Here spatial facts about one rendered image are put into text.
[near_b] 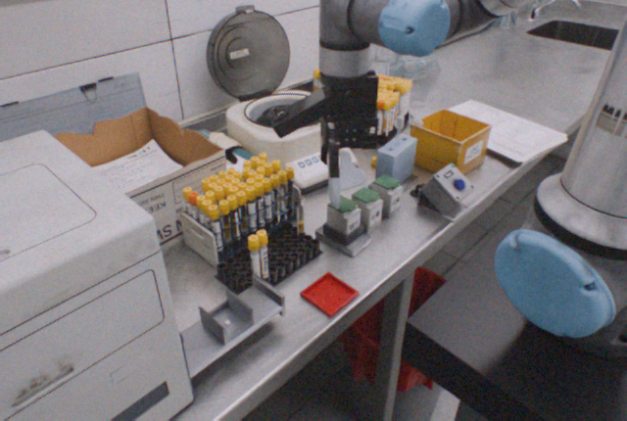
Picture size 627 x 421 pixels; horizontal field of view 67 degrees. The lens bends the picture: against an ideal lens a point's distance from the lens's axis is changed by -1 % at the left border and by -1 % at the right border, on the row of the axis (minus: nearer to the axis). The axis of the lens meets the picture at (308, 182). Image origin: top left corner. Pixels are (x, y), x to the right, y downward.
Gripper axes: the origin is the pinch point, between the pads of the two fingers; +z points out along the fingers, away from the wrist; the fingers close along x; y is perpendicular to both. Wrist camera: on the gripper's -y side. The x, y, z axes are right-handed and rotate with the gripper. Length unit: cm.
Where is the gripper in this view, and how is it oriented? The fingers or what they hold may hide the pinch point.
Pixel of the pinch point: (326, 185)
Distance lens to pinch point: 82.4
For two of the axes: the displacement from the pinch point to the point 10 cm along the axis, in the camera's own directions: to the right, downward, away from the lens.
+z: 0.0, 8.5, 5.3
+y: 10.0, -0.5, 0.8
